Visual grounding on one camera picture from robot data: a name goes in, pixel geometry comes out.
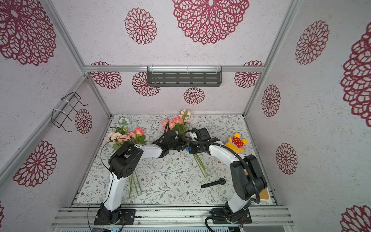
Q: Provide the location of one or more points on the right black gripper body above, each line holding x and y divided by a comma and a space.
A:
192, 145

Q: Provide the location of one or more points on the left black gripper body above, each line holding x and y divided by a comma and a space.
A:
179, 144

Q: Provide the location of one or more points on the pink rose bouquet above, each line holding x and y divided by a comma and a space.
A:
122, 132
179, 124

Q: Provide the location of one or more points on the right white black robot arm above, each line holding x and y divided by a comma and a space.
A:
247, 176

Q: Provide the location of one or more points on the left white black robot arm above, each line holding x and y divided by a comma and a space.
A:
122, 165

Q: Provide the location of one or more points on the yellow plush toy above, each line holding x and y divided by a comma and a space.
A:
236, 143

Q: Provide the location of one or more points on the black wristwatch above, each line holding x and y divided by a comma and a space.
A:
220, 181

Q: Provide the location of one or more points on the wooden tray white rim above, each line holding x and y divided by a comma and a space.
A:
265, 195

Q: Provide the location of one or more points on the dark grey wall shelf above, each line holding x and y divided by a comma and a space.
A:
184, 77

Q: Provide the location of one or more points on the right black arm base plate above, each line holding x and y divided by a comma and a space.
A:
242, 218

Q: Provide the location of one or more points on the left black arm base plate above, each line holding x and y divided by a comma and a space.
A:
122, 217

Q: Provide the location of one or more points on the black wire wall rack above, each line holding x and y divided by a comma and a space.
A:
69, 104

